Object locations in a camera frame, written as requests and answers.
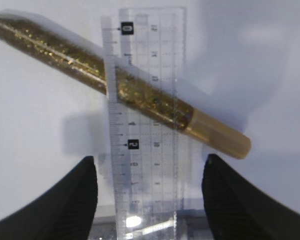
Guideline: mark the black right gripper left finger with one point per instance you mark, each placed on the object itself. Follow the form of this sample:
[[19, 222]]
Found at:
[[64, 212]]

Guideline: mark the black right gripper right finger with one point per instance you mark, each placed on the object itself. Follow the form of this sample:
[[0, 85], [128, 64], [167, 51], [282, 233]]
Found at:
[[238, 210]]

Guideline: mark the silver glitter pen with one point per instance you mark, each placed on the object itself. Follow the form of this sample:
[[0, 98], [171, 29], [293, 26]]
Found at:
[[186, 227]]

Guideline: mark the gold glitter pen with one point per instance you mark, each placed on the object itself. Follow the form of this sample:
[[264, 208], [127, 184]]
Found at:
[[77, 62]]

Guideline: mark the clear plastic ruler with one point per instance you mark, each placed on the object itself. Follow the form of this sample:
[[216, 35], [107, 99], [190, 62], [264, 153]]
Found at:
[[147, 42]]

